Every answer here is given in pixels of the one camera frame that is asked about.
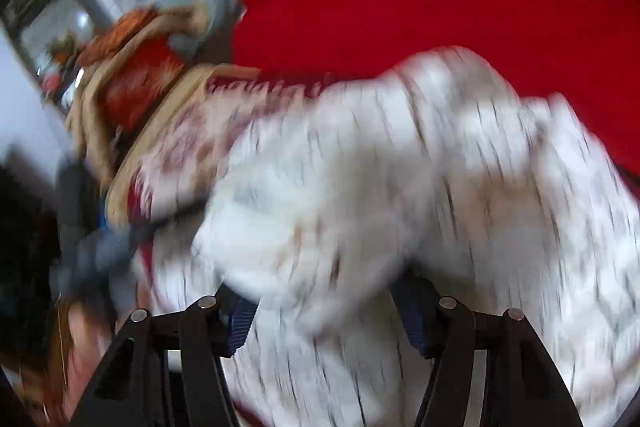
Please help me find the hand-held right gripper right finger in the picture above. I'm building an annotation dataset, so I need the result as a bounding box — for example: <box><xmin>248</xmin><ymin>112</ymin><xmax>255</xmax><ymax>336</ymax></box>
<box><xmin>390</xmin><ymin>274</ymin><xmax>583</xmax><ymax>427</ymax></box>

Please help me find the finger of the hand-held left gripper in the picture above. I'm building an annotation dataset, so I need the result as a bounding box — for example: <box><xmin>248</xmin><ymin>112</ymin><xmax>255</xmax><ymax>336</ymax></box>
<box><xmin>127</xmin><ymin>202</ymin><xmax>211</xmax><ymax>243</ymax></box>

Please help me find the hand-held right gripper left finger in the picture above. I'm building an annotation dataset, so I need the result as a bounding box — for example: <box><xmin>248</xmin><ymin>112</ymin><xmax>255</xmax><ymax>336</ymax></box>
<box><xmin>70</xmin><ymin>282</ymin><xmax>261</xmax><ymax>427</ymax></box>

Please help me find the white marbled puffer jacket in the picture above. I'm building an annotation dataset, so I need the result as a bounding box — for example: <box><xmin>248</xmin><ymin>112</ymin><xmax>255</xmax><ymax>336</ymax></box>
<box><xmin>150</xmin><ymin>47</ymin><xmax>640</xmax><ymax>427</ymax></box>

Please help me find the person's left forearm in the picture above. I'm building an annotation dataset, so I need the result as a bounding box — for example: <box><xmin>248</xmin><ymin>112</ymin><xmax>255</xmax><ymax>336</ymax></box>
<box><xmin>62</xmin><ymin>302</ymin><xmax>126</xmax><ymax>427</ymax></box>

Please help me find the floral bed sheet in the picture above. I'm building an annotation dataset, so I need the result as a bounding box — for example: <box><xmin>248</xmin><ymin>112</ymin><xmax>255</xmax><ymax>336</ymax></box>
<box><xmin>125</xmin><ymin>74</ymin><xmax>333</xmax><ymax>288</ymax></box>

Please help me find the wicker chair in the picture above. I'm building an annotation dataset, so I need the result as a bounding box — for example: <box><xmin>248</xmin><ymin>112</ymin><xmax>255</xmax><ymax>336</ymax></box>
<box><xmin>65</xmin><ymin>7</ymin><xmax>261</xmax><ymax>228</ymax></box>

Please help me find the red cushion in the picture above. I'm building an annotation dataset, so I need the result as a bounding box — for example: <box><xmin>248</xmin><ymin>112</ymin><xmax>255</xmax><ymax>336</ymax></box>
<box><xmin>102</xmin><ymin>39</ymin><xmax>188</xmax><ymax>132</ymax></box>

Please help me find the orange patterned cushion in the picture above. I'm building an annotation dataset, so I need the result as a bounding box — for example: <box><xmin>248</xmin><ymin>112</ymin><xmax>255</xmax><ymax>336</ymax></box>
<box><xmin>77</xmin><ymin>9</ymin><xmax>161</xmax><ymax>62</ymax></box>

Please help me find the flowering potted plant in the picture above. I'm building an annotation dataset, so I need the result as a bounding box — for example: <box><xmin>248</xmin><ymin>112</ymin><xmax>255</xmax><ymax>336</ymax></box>
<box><xmin>44</xmin><ymin>36</ymin><xmax>82</xmax><ymax>94</ymax></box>

